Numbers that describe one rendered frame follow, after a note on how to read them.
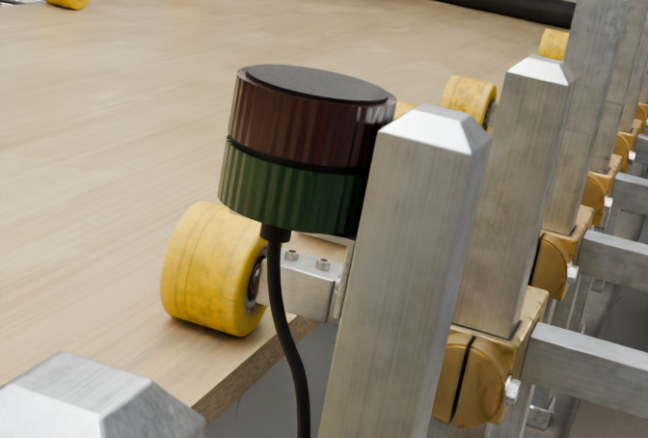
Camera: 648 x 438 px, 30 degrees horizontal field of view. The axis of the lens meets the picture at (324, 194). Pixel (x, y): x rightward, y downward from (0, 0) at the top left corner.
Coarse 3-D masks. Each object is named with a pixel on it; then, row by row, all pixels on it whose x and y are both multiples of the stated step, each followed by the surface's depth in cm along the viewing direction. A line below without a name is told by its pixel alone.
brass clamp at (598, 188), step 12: (612, 156) 123; (612, 168) 118; (588, 180) 113; (600, 180) 114; (612, 180) 116; (588, 192) 113; (600, 192) 113; (588, 204) 113; (600, 204) 113; (600, 216) 115
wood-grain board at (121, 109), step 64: (128, 0) 214; (192, 0) 229; (256, 0) 245; (320, 0) 265; (384, 0) 287; (0, 64) 146; (64, 64) 153; (128, 64) 160; (192, 64) 168; (256, 64) 177; (320, 64) 187; (384, 64) 197; (448, 64) 210; (512, 64) 224; (0, 128) 118; (64, 128) 123; (128, 128) 127; (192, 128) 132; (0, 192) 100; (64, 192) 103; (128, 192) 106; (192, 192) 109; (0, 256) 86; (64, 256) 88; (128, 256) 91; (320, 256) 99; (0, 320) 76; (64, 320) 77; (128, 320) 79; (0, 384) 68; (192, 384) 72
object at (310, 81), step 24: (264, 72) 44; (288, 72) 45; (312, 72) 46; (336, 72) 47; (312, 96) 42; (336, 96) 42; (360, 96) 43; (384, 96) 44; (240, 144) 44; (312, 168) 43; (336, 168) 43; (360, 168) 43; (288, 240) 46; (336, 240) 44; (336, 288) 45; (336, 312) 44; (288, 336) 47; (288, 360) 47
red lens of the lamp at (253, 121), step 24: (240, 72) 44; (240, 96) 43; (264, 96) 42; (288, 96) 42; (240, 120) 43; (264, 120) 42; (288, 120) 42; (312, 120) 42; (336, 120) 42; (360, 120) 42; (384, 120) 43; (264, 144) 43; (288, 144) 42; (312, 144) 42; (336, 144) 42; (360, 144) 43
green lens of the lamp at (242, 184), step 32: (224, 160) 45; (256, 160) 43; (224, 192) 44; (256, 192) 43; (288, 192) 43; (320, 192) 43; (352, 192) 43; (288, 224) 43; (320, 224) 43; (352, 224) 44
